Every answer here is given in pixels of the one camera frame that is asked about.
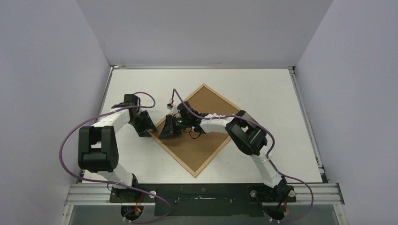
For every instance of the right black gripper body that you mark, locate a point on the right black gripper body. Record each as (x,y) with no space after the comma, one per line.
(173,123)

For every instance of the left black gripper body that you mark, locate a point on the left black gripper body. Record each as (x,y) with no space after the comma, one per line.
(141,123)

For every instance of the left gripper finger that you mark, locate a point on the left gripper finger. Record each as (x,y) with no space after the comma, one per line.
(150,123)
(144,134)

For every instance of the wooden picture frame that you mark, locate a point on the wooden picture frame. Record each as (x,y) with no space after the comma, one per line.
(174,149)

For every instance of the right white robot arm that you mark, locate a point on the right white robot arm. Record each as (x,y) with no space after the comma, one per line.
(243,130)

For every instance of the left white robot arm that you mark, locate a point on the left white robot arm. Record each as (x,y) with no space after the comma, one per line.
(97,145)

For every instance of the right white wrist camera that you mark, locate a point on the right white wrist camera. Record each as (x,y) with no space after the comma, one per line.
(172,107)

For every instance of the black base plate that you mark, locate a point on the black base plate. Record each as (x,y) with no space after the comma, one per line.
(226,199)

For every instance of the aluminium rail front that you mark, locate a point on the aluminium rail front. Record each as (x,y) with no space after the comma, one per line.
(88,194)

